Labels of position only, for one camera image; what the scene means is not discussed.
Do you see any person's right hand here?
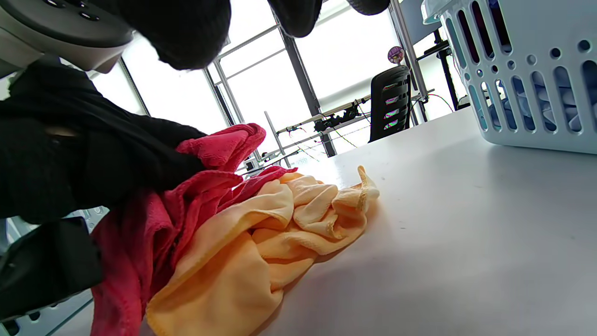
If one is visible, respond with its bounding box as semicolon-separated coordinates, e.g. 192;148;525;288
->
89;0;391;71

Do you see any person's left hand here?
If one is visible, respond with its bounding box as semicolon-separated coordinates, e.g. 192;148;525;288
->
0;60;209;225

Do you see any pink towel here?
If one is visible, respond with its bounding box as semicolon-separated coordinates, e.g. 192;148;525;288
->
90;122;300;336

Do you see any yellow towel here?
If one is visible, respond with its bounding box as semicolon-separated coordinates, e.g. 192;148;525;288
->
146;165;381;336

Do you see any light blue shirt apparel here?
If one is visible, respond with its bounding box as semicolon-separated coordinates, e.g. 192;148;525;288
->
487;70;597;136

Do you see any black office chair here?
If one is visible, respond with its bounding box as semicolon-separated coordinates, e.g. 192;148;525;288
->
368;65;413;143

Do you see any black monitor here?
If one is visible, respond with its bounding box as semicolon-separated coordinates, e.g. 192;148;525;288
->
399;0;442;46

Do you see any black monitor pole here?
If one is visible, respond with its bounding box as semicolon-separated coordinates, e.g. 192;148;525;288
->
415;27;469;112

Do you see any black cable bundle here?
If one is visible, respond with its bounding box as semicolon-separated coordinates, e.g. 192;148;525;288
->
313;105;363;133

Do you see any grey metal frame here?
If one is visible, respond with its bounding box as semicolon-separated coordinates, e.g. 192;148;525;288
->
264;0;437;169

